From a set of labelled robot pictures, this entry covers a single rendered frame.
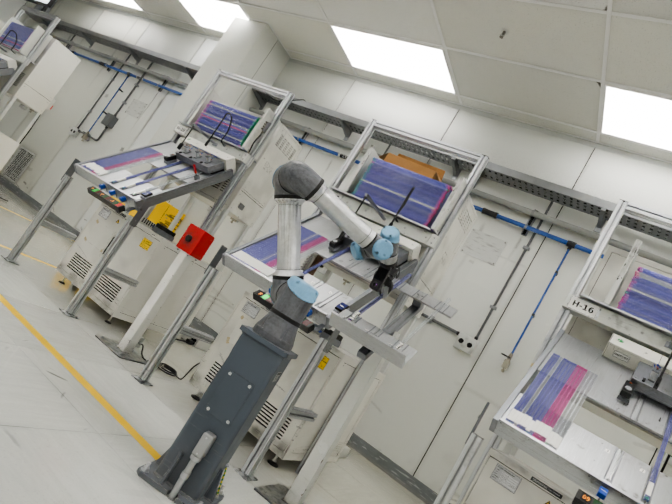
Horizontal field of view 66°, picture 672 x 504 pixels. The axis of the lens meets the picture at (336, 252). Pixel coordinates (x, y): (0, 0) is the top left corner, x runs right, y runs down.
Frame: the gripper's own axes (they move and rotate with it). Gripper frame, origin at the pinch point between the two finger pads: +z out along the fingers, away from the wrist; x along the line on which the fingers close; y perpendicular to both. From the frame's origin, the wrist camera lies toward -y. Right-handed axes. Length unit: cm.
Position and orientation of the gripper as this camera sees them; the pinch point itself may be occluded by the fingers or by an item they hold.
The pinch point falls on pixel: (381, 295)
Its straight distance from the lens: 221.9
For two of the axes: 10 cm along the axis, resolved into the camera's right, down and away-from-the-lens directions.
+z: -0.1, 7.3, 6.8
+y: 6.1, -5.4, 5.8
